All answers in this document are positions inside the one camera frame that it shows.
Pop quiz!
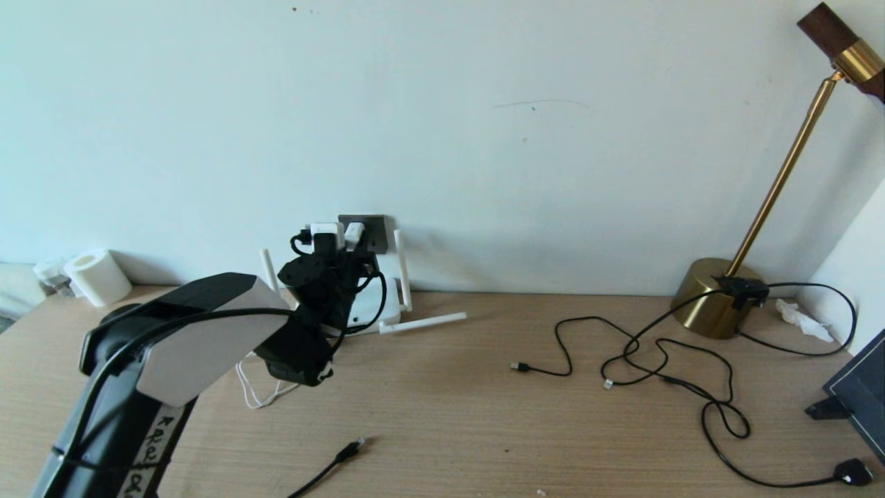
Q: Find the thin white adapter cable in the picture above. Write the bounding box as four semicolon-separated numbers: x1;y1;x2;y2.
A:
234;353;299;411

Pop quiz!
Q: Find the black ethernet cable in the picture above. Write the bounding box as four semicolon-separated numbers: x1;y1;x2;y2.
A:
287;437;365;498

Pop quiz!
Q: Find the white router with antennas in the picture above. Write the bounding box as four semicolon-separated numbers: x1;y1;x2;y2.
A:
259;228;467;335

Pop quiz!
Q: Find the white toilet paper roll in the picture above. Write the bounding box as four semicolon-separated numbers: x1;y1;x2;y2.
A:
64;249;132;307

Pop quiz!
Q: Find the small clear jar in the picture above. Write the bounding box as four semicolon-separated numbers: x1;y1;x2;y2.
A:
33;257;70;297

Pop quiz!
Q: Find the brass desk lamp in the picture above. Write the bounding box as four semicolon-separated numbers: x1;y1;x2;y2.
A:
671;0;885;340

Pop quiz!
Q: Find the black clip on lamp base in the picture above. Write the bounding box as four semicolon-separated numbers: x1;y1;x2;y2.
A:
712;275;770;311

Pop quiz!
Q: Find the crumpled white tissue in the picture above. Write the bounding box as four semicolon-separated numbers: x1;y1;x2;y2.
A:
774;297;835;343

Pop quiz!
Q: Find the black clip stand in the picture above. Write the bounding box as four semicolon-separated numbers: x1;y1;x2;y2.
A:
805;398;851;421

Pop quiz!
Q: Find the grey wall socket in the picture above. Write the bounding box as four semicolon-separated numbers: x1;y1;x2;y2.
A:
337;214;386;255

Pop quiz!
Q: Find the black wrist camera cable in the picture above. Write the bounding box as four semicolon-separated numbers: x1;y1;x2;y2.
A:
289;232;386;336

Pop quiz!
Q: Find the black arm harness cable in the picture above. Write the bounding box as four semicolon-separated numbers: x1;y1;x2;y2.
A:
52;308;305;478

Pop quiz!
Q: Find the black USB cable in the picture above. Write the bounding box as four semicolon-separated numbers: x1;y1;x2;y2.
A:
510;315;752;441

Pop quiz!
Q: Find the black cable with silver tip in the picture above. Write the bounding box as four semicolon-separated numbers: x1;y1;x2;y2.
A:
602;338;734;409

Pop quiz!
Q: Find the black lamp power cable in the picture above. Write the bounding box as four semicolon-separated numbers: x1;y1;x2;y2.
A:
600;280;873;489

